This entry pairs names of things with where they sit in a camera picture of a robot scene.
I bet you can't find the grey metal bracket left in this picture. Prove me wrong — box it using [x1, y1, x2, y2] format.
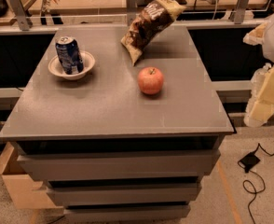
[8, 0, 32, 31]

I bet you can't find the brown chip bag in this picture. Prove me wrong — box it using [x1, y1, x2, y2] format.
[121, 0, 185, 64]

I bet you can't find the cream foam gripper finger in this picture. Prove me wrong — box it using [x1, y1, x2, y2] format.
[244, 63, 274, 127]
[243, 22, 267, 46]

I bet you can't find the grey metal bracket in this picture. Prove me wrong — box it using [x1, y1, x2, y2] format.
[126, 0, 136, 25]
[229, 0, 249, 24]
[8, 0, 32, 31]

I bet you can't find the black power adapter with cable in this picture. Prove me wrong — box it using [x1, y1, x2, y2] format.
[237, 144, 274, 224]

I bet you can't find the grey metal bracket right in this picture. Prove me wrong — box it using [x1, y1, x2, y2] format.
[229, 0, 249, 24]

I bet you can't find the white paper bowl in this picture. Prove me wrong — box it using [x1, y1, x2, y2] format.
[48, 51, 95, 81]

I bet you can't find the grey drawer cabinet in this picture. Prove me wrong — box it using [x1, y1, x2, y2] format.
[0, 25, 233, 223]

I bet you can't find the blue pepsi can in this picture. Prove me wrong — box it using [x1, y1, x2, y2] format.
[55, 36, 84, 75]

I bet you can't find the red apple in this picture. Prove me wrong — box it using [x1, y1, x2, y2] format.
[137, 67, 164, 95]

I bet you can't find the grey metal bracket middle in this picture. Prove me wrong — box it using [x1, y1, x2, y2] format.
[126, 0, 136, 25]

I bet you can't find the cardboard box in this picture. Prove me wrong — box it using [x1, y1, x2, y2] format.
[0, 142, 58, 209]

